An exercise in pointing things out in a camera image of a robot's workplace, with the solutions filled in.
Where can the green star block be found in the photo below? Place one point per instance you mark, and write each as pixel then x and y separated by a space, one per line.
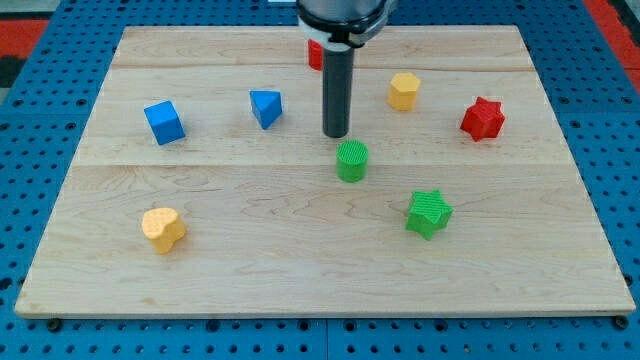
pixel 427 213

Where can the light wooden board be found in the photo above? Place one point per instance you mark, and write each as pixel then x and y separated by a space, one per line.
pixel 272 232

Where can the yellow hexagon block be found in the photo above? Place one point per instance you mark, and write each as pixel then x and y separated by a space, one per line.
pixel 403 91

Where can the red block behind rod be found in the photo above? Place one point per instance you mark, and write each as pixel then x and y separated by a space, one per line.
pixel 315 55

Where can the green cylinder block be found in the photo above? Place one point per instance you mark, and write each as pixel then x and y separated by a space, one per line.
pixel 351 161

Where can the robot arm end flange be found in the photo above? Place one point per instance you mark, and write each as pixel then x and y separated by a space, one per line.
pixel 340 25

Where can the yellow heart block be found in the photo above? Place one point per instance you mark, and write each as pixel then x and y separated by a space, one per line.
pixel 163 227

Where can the blue triangle block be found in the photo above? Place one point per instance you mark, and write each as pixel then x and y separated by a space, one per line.
pixel 266 106

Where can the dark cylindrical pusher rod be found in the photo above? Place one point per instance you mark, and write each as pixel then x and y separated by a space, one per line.
pixel 337 86

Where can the blue cube block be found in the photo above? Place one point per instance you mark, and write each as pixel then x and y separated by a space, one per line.
pixel 164 122

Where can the red star block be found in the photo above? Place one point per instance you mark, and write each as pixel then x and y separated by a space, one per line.
pixel 483 119

